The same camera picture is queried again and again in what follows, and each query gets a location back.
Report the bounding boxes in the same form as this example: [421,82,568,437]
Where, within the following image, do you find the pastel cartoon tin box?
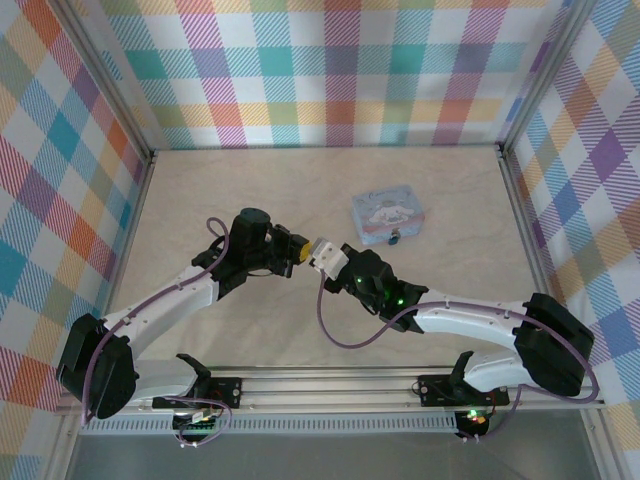
[351,189,424,244]

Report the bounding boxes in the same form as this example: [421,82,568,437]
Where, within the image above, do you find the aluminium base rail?
[54,367,606,415]

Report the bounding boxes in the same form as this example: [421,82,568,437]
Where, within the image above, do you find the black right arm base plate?
[417,373,511,407]

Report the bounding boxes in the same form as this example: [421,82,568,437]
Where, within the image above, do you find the aluminium side rail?
[89,149,159,374]
[496,142,606,386]

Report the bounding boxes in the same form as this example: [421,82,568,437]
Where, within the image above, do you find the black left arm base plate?
[152,377,244,410]

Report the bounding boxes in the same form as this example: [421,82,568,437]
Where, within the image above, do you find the white slotted cable duct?
[79,413,461,437]

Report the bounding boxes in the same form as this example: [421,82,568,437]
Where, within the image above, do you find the aluminium frame post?
[498,0,604,151]
[49,0,157,157]

